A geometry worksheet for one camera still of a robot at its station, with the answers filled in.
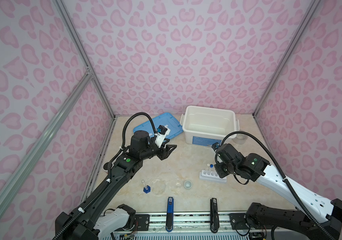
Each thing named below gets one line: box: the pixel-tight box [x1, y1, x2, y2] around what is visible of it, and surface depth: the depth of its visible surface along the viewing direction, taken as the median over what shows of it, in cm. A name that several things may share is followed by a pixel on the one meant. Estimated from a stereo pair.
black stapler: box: [210, 198, 220, 234], surface depth 75 cm
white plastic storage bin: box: [180, 105, 240, 147], surface depth 106 cm
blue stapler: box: [165, 196, 174, 232], surface depth 76 cm
